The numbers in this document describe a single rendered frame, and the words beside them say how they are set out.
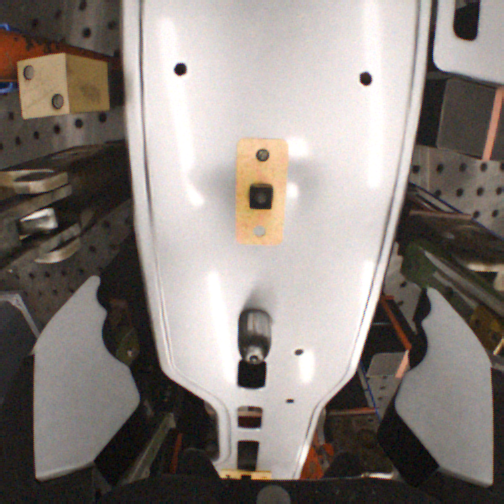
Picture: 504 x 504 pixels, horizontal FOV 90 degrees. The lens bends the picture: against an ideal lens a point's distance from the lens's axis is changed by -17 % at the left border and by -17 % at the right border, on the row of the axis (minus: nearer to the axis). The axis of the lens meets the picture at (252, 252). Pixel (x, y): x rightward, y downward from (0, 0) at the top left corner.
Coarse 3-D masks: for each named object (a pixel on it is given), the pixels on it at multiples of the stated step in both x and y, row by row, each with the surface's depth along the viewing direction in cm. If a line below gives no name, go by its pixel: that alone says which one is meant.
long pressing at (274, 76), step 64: (128, 0) 16; (192, 0) 17; (256, 0) 17; (320, 0) 17; (384, 0) 16; (128, 64) 18; (192, 64) 19; (256, 64) 19; (320, 64) 19; (384, 64) 18; (128, 128) 20; (192, 128) 21; (256, 128) 21; (320, 128) 21; (384, 128) 20; (192, 192) 23; (320, 192) 23; (384, 192) 23; (192, 256) 25; (256, 256) 25; (320, 256) 25; (384, 256) 25; (192, 320) 29; (320, 320) 28; (192, 384) 33; (320, 384) 33
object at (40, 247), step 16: (48, 192) 16; (64, 192) 18; (0, 208) 13; (16, 208) 14; (32, 208) 15; (0, 224) 13; (64, 224) 19; (0, 240) 14; (16, 240) 15; (32, 240) 16; (48, 240) 17; (64, 240) 18; (0, 256) 14; (16, 256) 15; (32, 256) 15; (0, 272) 13; (16, 272) 14
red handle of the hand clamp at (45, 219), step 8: (40, 208) 17; (48, 208) 17; (56, 208) 18; (24, 216) 16; (32, 216) 16; (40, 216) 17; (48, 216) 17; (56, 216) 17; (16, 224) 16; (24, 224) 16; (32, 224) 16; (40, 224) 17; (48, 224) 17; (56, 224) 17; (24, 232) 16; (32, 232) 17; (48, 232) 17
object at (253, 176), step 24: (240, 144) 21; (264, 144) 21; (288, 144) 21; (240, 168) 22; (264, 168) 22; (240, 192) 23; (264, 192) 22; (240, 216) 23; (264, 216) 23; (240, 240) 24; (264, 240) 24
